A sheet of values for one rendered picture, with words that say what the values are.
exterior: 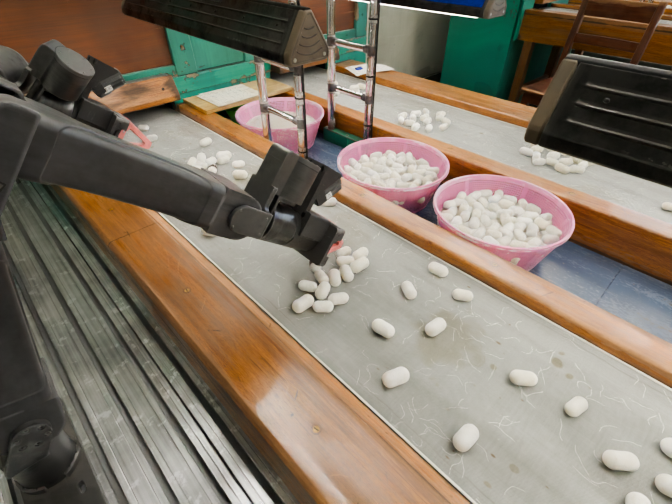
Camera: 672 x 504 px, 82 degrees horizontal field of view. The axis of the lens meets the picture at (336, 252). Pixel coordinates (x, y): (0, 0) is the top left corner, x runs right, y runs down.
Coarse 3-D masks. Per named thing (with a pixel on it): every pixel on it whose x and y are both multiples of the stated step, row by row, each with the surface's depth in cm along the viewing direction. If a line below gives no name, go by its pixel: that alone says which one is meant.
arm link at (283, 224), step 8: (272, 200) 51; (280, 200) 51; (272, 208) 51; (280, 208) 52; (288, 208) 54; (280, 216) 52; (288, 216) 53; (296, 216) 55; (272, 224) 51; (280, 224) 52; (288, 224) 53; (296, 224) 54; (264, 232) 51; (272, 232) 51; (280, 232) 52; (288, 232) 54; (264, 240) 53; (272, 240) 53; (280, 240) 54; (288, 240) 55
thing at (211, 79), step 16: (240, 64) 133; (320, 64) 166; (176, 80) 121; (192, 80) 124; (208, 80) 128; (224, 80) 132; (240, 80) 136; (288, 80) 151; (144, 112) 125; (160, 112) 125; (224, 112) 137
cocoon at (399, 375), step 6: (390, 372) 50; (396, 372) 50; (402, 372) 50; (408, 372) 50; (384, 378) 49; (390, 378) 49; (396, 378) 49; (402, 378) 49; (408, 378) 50; (384, 384) 50; (390, 384) 49; (396, 384) 49
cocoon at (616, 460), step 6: (606, 450) 43; (612, 450) 43; (606, 456) 42; (612, 456) 42; (618, 456) 42; (624, 456) 42; (630, 456) 42; (606, 462) 42; (612, 462) 42; (618, 462) 42; (624, 462) 42; (630, 462) 42; (636, 462) 42; (612, 468) 42; (618, 468) 42; (624, 468) 42; (630, 468) 42; (636, 468) 42
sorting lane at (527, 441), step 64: (192, 128) 115; (256, 256) 70; (384, 256) 70; (320, 320) 59; (384, 320) 59; (448, 320) 59; (512, 320) 59; (448, 384) 51; (512, 384) 51; (576, 384) 51; (640, 384) 51; (448, 448) 44; (512, 448) 44; (576, 448) 44; (640, 448) 44
